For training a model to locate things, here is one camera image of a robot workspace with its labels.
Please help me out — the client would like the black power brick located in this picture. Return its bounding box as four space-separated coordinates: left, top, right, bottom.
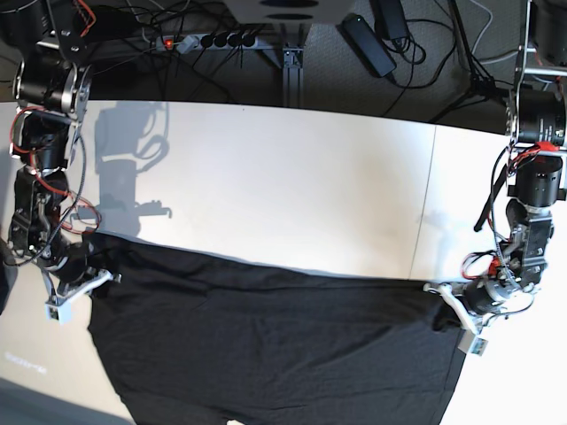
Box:
338 14 397 78
370 0 409 41

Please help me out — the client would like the black T-shirt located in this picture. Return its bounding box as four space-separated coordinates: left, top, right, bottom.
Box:
89 234 465 424

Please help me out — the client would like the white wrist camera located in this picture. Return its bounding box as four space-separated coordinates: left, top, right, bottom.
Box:
44 298 73 325
458 330 488 356

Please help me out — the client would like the aluminium table leg profile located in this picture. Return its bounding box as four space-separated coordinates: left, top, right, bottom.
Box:
280 23 310 109

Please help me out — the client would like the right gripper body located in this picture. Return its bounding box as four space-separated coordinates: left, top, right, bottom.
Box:
42 243 121 305

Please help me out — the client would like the black tripod stand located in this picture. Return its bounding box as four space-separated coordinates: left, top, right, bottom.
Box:
429 1 511 124

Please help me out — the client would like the white power strip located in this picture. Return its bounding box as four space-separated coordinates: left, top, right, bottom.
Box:
152 31 261 54

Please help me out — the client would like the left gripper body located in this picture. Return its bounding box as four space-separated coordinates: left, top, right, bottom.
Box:
423 276 540 335

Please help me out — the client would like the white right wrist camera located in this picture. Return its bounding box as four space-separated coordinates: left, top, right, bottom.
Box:
44 298 73 325

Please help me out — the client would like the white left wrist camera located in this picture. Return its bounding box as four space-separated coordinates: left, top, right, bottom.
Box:
458 330 488 356

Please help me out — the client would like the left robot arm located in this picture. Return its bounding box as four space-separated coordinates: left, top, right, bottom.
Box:
425 1 566 340

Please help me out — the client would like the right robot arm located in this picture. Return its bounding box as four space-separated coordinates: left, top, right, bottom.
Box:
1 1 120 319

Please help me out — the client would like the white plug adapter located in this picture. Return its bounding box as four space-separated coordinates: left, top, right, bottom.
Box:
176 35 200 55

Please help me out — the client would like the dark object at left edge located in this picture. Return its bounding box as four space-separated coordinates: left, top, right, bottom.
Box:
0 245 18 313

